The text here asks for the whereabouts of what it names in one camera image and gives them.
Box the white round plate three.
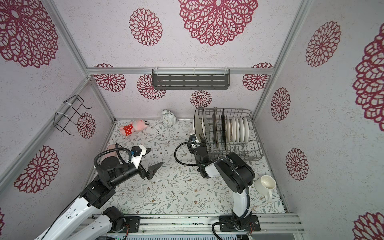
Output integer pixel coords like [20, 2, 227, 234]
[236, 118, 245, 143]

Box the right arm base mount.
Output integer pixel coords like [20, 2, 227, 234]
[219, 214, 261, 232]

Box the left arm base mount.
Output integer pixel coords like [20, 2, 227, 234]
[101, 206, 141, 234]

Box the white alarm clock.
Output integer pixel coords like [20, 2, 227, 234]
[162, 109, 177, 127]

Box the pink plush toy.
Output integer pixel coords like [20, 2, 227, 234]
[119, 120, 149, 136]

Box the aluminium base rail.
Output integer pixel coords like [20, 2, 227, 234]
[53, 212, 306, 236]

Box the white round plate four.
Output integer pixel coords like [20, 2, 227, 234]
[243, 118, 250, 144]

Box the black wire wall holder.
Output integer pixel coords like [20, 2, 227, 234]
[53, 94, 91, 136]

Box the black square plate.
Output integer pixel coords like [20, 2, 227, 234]
[212, 107, 219, 149]
[221, 109, 227, 150]

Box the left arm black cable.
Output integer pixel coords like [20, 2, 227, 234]
[93, 143, 133, 169]

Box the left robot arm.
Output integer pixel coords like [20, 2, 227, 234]
[37, 144, 163, 240]

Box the grey wire dish rack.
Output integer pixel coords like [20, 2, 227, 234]
[198, 107, 264, 162]

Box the white round plate two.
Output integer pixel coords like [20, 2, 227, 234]
[231, 118, 237, 143]

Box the white square plate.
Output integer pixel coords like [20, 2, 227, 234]
[202, 108, 211, 149]
[194, 107, 203, 143]

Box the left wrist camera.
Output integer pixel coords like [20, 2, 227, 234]
[131, 145, 147, 169]

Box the grey wall shelf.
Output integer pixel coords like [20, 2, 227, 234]
[152, 69, 231, 90]

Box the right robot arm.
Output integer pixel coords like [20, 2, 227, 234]
[187, 134, 256, 224]

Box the white ceramic mug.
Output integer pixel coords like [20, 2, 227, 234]
[255, 175, 277, 202]

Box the white round plate one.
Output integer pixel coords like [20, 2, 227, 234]
[226, 119, 232, 143]

